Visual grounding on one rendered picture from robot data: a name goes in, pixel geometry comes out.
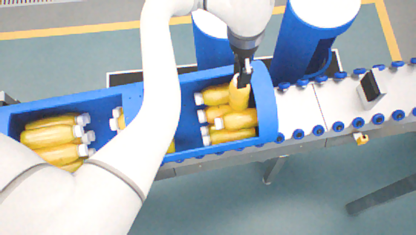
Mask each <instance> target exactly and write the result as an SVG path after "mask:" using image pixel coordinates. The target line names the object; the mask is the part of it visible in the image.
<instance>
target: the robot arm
mask: <svg viewBox="0 0 416 235"><path fill-rule="evenodd" d="M274 4H275V0H146V2H145V3H144V7H143V9H142V13H141V16H140V41H141V54H142V64H143V82H144V96H143V105H142V108H141V109H140V111H139V113H138V114H137V117H136V118H135V119H134V120H133V121H132V122H131V123H130V124H129V125H128V126H127V127H126V128H125V129H124V130H123V131H121V132H120V134H118V135H117V136H116V137H114V138H113V139H112V140H111V141H110V142H108V143H107V144H106V145H105V146H104V147H103V148H102V149H100V150H99V151H97V152H96V153H95V154H93V155H92V156H91V157H90V158H89V159H88V160H87V161H86V162H85V163H84V164H83V165H82V166H81V167H80V168H79V169H78V170H77V171H76V172H75V173H74V174H71V173H70V172H68V171H65V170H63V169H58V168H57V167H55V166H53V165H51V164H49V163H48V162H46V161H45V160H43V159H42V158H41V157H39V156H38V155H37V154H36V153H35V152H34V151H32V150H31V149H29V148H27V147H26V146H24V145H23V144H21V143H19V142H18V141H16V140H13V139H12V138H10V137H8V136H6V135H5V134H2V133H0V235H126V234H127V233H128V232H129V230H130V227H131V226H132V222H133V221H134V219H135V217H136V215H137V213H138V212H139V211H140V207H141V205H143V203H144V201H145V200H146V196H147V194H148V192H149V189H150V187H151V186H152V181H153V180H154V177H155V175H156V174H157V171H158V170H159V166H160V164H161V162H162V160H163V158H164V155H165V153H166V151H167V149H168V148H169V146H170V142H171V141H172V139H173V136H174V135H175V130H176V128H177V125H178V121H179V117H180V113H181V87H180V83H179V79H178V73H177V69H176V64H175V55H174V51H173V47H172V42H171V37H170V34H169V19H170V18H171V17H172V16H173V15H175V16H184V15H186V14H187V13H188V12H195V11H197V10H198V9H202V10H204V11H206V12H208V13H211V14H213V15H214V16H216V17H217V18H219V19H220V20H221V21H223V22H224V24H226V25H227V38H228V40H229V47H230V48H231V50H232V51H233V54H234V55H235V58H234V61H235V62H234V70H233V75H234V76H235V75H236V74H237V73H239V76H237V77H236V79H237V85H236V88H237V89H240V88H246V87H247V85H248V84H250V81H251V77H252V74H253V72H254V69H253V68H252V66H250V63H251V57H252V56H253V54H254V53H255V52H256V50H257V49H258V47H259V44H260V43H261V42H262V40H263V37H264V32H265V29H266V27H267V23H268V22H269V19H270V17H271V15H272V12H273V8H274Z"/></svg>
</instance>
